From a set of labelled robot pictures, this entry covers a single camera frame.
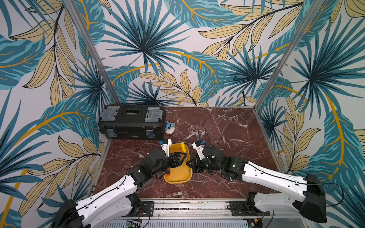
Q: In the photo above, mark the blue red transparent screwdriver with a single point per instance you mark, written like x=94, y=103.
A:
x=201, y=138

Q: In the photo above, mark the yellow plastic storage box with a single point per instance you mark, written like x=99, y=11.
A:
x=183, y=173

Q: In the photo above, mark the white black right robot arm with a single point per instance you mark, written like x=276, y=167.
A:
x=303, y=194

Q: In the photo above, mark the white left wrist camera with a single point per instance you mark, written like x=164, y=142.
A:
x=165, y=145

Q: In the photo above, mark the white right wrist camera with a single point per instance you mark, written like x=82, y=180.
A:
x=199, y=145

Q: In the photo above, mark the aluminium right corner post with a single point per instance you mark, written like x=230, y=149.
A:
x=307, y=19

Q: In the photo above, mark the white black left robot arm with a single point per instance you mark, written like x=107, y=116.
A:
x=119, y=199

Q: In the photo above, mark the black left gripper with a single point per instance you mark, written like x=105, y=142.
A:
x=175, y=157

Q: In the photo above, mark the blue white small object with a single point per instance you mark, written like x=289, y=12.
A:
x=169, y=128

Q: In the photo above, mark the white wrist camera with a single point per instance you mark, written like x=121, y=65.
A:
x=165, y=145
x=199, y=145

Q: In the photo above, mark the aluminium left corner post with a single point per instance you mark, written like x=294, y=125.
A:
x=76, y=17

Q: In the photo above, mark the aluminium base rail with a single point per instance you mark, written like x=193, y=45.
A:
x=205, y=213

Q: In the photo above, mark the aluminium corner post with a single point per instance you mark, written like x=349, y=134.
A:
x=307, y=19
x=76, y=17

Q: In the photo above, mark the black plastic toolbox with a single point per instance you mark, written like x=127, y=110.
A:
x=133, y=122

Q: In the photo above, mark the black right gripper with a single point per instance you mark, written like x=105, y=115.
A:
x=200, y=163

